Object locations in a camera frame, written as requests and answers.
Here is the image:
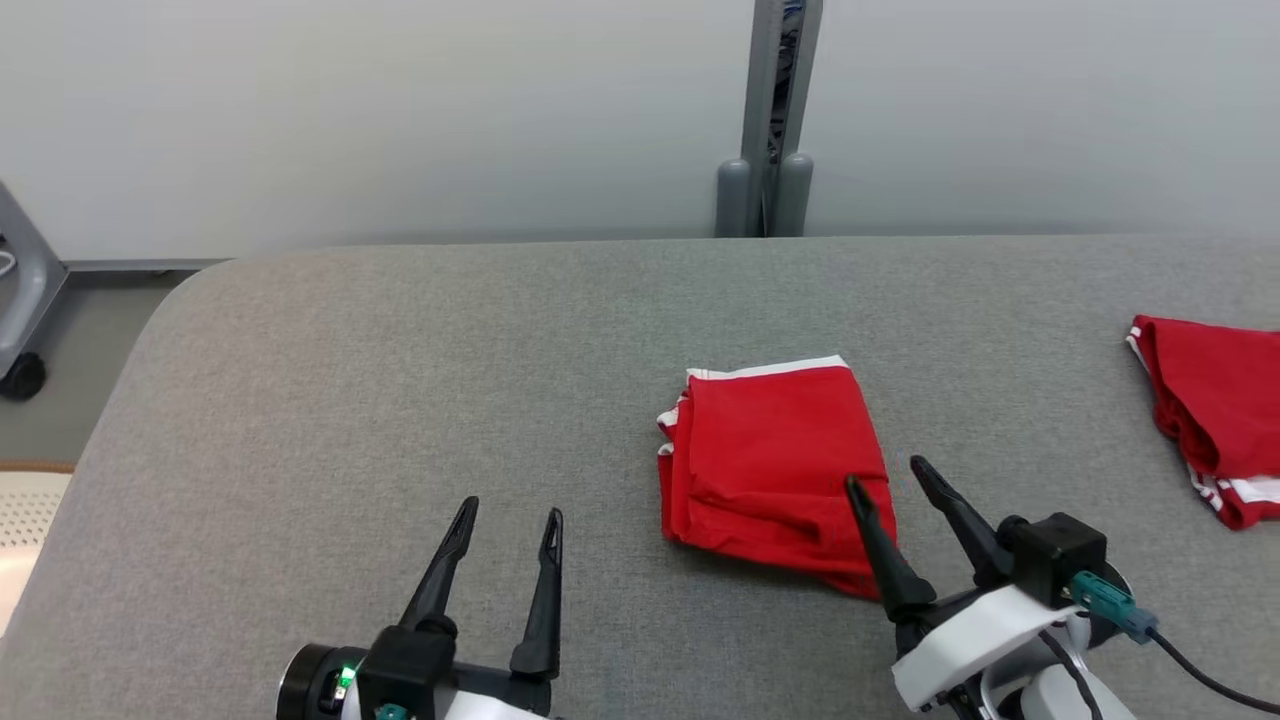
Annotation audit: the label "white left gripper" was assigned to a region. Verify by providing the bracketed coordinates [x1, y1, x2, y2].
[398, 496, 566, 720]

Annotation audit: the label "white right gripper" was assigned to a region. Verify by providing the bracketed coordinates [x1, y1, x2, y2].
[843, 456, 1079, 720]

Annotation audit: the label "red shorts with white stripes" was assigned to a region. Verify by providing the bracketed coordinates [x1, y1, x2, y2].
[656, 355, 899, 601]

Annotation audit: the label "red Bulls 23 jersey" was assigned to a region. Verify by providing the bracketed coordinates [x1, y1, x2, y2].
[1127, 315, 1280, 531]

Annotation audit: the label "beige perforated floor mat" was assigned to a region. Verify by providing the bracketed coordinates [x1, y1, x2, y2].
[0, 460, 78, 641]

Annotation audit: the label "grey metal stand with casters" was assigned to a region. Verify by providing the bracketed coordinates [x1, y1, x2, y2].
[0, 180, 68, 403]

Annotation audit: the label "grey cylindrical post foot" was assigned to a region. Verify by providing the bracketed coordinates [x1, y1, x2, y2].
[715, 158, 753, 239]
[775, 152, 814, 238]

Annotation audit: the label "grey wall baseboard strip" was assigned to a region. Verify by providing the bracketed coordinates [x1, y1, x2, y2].
[62, 259, 233, 274]

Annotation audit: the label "grey metal partition post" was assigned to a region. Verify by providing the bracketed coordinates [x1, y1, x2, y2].
[742, 0, 824, 238]

